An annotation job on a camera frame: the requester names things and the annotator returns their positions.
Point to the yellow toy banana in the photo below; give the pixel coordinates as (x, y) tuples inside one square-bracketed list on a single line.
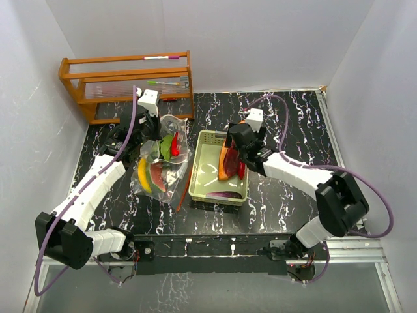
[(142, 175)]

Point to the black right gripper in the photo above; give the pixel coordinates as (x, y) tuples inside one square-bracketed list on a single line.
[(260, 135)]

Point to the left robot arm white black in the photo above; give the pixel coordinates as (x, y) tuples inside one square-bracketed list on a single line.
[(62, 234)]

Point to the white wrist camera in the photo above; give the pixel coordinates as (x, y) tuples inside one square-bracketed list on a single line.
[(148, 99), (255, 119)]

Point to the green marker pen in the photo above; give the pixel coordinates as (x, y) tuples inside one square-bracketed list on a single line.
[(150, 82)]

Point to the wooden shelf rack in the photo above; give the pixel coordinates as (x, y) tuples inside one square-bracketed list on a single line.
[(102, 80)]

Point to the pink white marker pen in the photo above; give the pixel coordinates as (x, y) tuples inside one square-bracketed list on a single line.
[(162, 57)]

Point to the purple toy eggplant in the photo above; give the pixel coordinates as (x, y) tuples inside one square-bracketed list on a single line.
[(225, 194)]

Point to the green toy leaf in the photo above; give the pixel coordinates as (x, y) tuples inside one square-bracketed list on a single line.
[(165, 145)]

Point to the clear bag of white discs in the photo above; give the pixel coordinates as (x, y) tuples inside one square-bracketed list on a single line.
[(170, 124)]

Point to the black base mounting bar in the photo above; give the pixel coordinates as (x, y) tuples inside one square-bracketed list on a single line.
[(204, 254)]

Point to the red toy chili pepper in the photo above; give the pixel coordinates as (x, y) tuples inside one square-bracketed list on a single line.
[(174, 149), (241, 170)]

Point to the pale green perforated basket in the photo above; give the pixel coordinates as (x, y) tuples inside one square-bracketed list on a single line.
[(204, 176)]

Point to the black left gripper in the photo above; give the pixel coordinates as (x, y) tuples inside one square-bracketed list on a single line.
[(156, 120)]

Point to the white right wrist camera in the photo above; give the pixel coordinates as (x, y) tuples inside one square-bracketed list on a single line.
[(255, 119)]

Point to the dark red toy sweet potato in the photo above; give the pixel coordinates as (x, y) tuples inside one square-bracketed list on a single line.
[(231, 163)]

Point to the red watermelon slice toy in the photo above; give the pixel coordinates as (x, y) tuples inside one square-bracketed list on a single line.
[(154, 176)]

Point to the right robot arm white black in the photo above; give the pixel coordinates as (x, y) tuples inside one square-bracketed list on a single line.
[(340, 202)]

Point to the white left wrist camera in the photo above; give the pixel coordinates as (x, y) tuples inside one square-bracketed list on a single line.
[(148, 99)]

